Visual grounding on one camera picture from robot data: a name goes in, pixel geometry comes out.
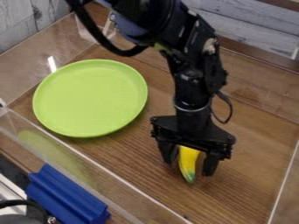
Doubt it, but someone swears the green round plate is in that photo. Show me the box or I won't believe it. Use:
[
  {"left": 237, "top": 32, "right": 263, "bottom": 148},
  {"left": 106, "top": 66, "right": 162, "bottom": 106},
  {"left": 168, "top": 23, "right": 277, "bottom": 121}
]
[{"left": 32, "top": 59, "right": 148, "bottom": 138}]

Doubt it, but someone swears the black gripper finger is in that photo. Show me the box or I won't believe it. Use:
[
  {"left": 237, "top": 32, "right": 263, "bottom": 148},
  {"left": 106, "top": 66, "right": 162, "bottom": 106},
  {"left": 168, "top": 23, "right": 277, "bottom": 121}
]
[
  {"left": 201, "top": 144, "right": 232, "bottom": 177},
  {"left": 156, "top": 137, "right": 179, "bottom": 165}
]

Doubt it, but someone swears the clear acrylic front wall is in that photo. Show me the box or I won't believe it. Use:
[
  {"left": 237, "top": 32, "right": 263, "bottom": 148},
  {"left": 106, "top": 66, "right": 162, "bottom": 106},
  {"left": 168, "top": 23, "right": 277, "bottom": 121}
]
[{"left": 0, "top": 108, "right": 192, "bottom": 224}]

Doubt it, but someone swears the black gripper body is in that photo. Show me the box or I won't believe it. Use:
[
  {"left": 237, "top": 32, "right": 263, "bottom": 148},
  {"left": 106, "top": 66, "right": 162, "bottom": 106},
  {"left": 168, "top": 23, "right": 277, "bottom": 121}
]
[{"left": 150, "top": 104, "right": 236, "bottom": 152}]

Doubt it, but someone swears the black cable bottom left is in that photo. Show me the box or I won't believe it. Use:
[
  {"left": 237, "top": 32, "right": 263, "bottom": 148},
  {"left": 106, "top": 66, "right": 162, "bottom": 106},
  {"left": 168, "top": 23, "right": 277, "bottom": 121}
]
[{"left": 0, "top": 199, "right": 44, "bottom": 224}]

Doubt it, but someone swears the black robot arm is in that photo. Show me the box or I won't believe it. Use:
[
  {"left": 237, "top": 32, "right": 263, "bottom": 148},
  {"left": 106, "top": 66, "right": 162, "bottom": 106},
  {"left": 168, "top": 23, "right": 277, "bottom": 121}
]
[{"left": 65, "top": 0, "right": 236, "bottom": 177}]

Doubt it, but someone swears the clear acrylic triangle bracket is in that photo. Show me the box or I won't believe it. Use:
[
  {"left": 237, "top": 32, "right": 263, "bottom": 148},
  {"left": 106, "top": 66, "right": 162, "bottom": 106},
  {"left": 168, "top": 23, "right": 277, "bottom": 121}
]
[{"left": 73, "top": 12, "right": 116, "bottom": 49}]

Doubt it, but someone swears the blue plastic block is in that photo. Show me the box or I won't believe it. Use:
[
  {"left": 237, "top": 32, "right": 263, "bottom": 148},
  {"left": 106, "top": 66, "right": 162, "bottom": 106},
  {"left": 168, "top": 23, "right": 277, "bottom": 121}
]
[{"left": 25, "top": 164, "right": 110, "bottom": 224}]

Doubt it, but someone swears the yellow toy banana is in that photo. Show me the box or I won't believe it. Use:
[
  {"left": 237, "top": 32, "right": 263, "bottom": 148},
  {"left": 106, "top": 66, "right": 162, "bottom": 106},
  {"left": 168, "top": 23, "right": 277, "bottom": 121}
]
[{"left": 179, "top": 146, "right": 201, "bottom": 183}]

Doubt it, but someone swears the yellow labelled tin can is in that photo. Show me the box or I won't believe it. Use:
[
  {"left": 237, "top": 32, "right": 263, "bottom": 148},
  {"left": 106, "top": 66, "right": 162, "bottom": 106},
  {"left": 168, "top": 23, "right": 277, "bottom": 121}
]
[{"left": 153, "top": 43, "right": 172, "bottom": 54}]

